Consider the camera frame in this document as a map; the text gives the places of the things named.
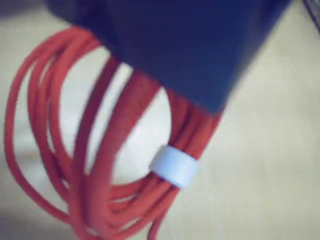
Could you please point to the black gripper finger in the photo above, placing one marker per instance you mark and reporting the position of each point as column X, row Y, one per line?
column 187, row 50

